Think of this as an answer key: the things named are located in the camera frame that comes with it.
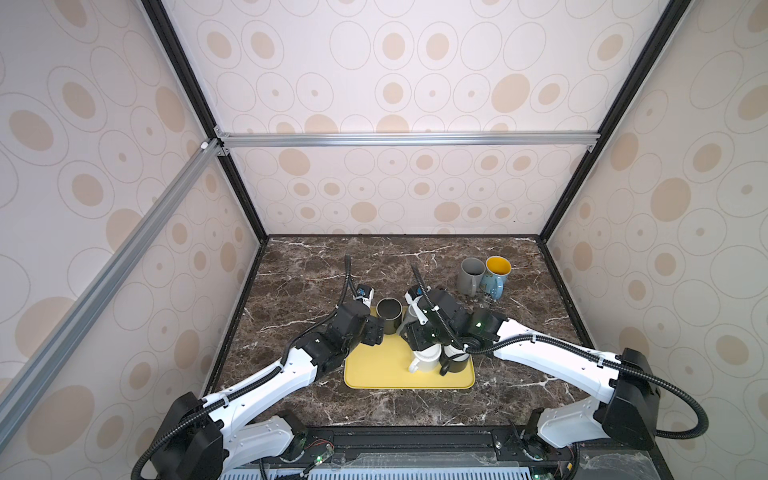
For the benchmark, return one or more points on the yellow plastic tray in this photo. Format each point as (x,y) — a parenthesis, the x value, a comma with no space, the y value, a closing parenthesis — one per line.
(385,366)

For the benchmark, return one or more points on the tall grey mug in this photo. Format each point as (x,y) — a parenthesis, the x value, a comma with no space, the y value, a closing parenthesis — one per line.
(470,275)

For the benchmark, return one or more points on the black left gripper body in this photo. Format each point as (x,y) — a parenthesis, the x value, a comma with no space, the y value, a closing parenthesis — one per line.
(351,341)

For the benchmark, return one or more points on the aluminium rail back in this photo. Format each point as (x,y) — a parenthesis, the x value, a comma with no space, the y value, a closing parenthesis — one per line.
(427,139)

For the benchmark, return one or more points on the black mug white bottom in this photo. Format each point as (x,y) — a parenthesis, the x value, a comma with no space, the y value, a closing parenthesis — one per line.
(452,360)

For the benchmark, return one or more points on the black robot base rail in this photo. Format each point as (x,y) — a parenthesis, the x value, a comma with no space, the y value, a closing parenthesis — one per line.
(485,452)

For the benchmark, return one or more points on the aluminium rail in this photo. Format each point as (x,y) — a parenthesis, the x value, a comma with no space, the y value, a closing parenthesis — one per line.
(43,367)
(427,139)

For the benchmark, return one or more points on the aluminium rail left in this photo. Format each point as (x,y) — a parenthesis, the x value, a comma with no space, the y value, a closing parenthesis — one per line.
(43,367)

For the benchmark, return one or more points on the black corner frame post left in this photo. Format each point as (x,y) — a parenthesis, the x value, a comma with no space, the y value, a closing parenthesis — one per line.
(160,22)

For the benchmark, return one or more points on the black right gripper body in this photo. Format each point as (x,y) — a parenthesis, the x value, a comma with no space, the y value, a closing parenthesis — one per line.
(444,337)

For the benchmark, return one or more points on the small grey mug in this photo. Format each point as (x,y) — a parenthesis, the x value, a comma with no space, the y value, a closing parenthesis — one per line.
(409,316)

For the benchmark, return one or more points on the black corner frame post right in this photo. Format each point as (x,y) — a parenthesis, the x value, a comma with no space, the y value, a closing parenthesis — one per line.
(648,56)

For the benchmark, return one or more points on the black corner frame post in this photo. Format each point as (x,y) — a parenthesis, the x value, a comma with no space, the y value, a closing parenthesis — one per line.
(648,56)
(160,22)

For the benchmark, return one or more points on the blue butterfly mug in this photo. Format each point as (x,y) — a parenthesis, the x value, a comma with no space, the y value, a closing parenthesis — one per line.
(497,270)

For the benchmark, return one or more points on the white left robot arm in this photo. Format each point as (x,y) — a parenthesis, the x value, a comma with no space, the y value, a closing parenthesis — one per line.
(202,438)

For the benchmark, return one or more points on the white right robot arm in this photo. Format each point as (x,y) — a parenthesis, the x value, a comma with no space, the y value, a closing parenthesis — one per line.
(622,405)

